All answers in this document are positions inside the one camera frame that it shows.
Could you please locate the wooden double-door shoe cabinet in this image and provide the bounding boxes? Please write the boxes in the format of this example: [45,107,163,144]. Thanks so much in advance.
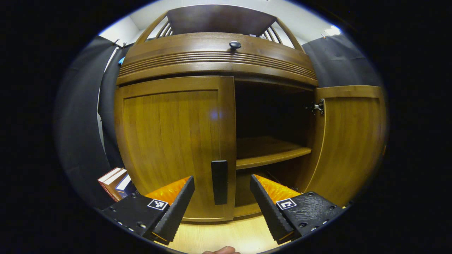
[114,4,388,223]

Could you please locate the wooden inner cabinet shelf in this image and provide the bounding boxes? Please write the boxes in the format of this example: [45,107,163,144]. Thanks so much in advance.
[236,136,312,170]

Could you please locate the black backdrop cloth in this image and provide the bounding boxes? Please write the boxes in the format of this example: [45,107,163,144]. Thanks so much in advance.
[53,34,383,210]

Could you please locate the black door handle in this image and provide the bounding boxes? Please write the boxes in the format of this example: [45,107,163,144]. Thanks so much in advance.
[211,160,228,205]

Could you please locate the brown book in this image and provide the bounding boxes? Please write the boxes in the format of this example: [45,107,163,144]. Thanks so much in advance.
[98,167,128,201]

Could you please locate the blue book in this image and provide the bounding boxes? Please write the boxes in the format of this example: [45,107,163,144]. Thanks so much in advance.
[116,174,138,198]

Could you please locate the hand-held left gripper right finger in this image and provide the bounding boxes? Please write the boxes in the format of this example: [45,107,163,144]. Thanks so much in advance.
[249,174,345,245]

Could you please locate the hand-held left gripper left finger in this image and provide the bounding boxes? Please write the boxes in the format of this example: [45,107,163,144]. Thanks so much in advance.
[101,176,195,246]

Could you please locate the metal right door hinge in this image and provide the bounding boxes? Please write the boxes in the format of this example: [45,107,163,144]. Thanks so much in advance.
[305,99,325,116]

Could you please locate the wooden cabinet door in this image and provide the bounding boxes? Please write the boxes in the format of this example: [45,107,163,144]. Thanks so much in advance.
[304,85,388,207]
[114,76,237,223]

